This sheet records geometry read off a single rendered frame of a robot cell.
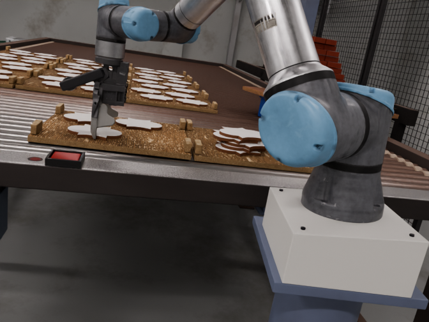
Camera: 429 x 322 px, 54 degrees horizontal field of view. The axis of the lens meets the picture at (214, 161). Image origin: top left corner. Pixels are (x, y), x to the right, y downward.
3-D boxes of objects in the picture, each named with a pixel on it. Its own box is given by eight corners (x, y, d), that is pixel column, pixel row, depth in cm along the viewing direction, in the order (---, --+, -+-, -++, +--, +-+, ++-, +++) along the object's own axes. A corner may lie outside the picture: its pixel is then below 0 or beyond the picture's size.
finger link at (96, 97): (96, 116, 106) (101, 84, 108) (90, 115, 106) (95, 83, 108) (97, 121, 111) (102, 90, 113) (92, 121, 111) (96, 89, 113)
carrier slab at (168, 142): (191, 160, 111) (191, 154, 111) (27, 141, 104) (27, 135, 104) (183, 130, 144) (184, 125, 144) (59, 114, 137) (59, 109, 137)
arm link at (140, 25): (173, 11, 101) (148, 7, 108) (133, 5, 93) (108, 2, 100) (171, 45, 103) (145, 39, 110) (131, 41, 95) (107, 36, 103)
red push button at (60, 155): (77, 167, 94) (78, 161, 93) (48, 164, 93) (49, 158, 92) (80, 159, 99) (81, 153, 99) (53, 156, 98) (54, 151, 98)
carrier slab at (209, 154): (338, 176, 118) (339, 170, 118) (194, 161, 111) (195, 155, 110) (297, 144, 151) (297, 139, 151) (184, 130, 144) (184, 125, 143)
